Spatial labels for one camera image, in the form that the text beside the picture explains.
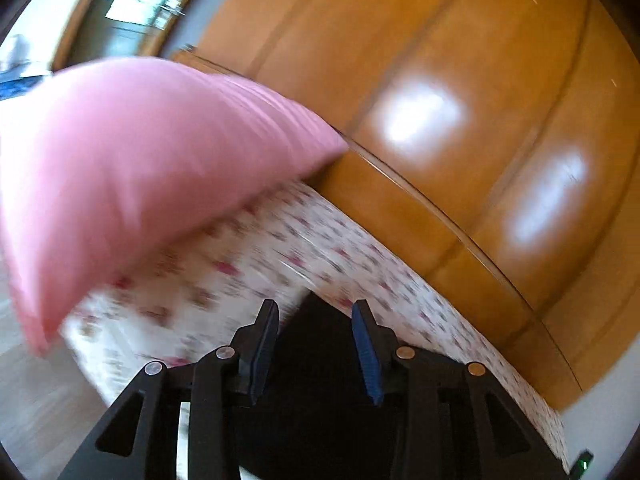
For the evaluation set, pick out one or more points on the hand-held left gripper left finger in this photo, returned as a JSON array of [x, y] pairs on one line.
[[262, 357]]

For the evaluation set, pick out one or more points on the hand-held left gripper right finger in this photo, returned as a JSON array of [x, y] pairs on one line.
[[367, 357]]

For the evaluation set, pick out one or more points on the black pants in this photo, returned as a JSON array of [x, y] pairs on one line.
[[315, 390]]

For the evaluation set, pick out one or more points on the floral sheet bed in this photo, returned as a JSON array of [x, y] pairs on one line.
[[300, 240]]

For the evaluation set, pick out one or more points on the pink pillow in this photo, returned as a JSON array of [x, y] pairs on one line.
[[150, 170]]

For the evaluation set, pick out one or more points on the wooden headboard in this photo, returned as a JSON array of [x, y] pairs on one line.
[[450, 60]]

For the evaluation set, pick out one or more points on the wooden framed window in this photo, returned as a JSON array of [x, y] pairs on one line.
[[135, 0]]

